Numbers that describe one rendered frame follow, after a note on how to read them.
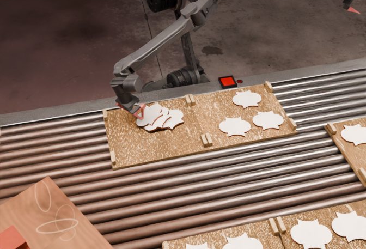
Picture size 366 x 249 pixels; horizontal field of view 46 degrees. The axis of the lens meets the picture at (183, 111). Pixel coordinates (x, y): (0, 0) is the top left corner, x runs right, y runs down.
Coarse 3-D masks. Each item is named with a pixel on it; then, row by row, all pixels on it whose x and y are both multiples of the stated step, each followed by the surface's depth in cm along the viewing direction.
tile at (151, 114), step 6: (150, 108) 197; (156, 108) 196; (138, 114) 197; (144, 114) 196; (150, 114) 194; (156, 114) 193; (162, 114) 192; (138, 120) 194; (144, 120) 193; (150, 120) 191; (144, 126) 191
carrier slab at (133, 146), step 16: (112, 112) 200; (128, 112) 200; (192, 112) 200; (112, 128) 193; (128, 128) 193; (144, 128) 193; (176, 128) 193; (192, 128) 193; (112, 144) 185; (128, 144) 185; (144, 144) 185; (160, 144) 185; (176, 144) 185; (192, 144) 185; (128, 160) 179; (144, 160) 179; (160, 160) 180
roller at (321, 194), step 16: (304, 192) 170; (320, 192) 169; (336, 192) 170; (352, 192) 171; (240, 208) 164; (256, 208) 164; (272, 208) 165; (160, 224) 159; (176, 224) 159; (192, 224) 160; (112, 240) 155; (128, 240) 156
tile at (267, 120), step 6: (258, 114) 198; (264, 114) 198; (270, 114) 198; (276, 114) 198; (258, 120) 195; (264, 120) 195; (270, 120) 195; (276, 120) 195; (282, 120) 195; (258, 126) 193; (264, 126) 192; (270, 126) 192; (276, 126) 192
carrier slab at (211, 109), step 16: (208, 96) 208; (224, 96) 208; (272, 96) 208; (208, 112) 200; (224, 112) 200; (240, 112) 200; (256, 112) 200; (208, 128) 193; (256, 128) 193; (288, 128) 193; (224, 144) 185; (240, 144) 187
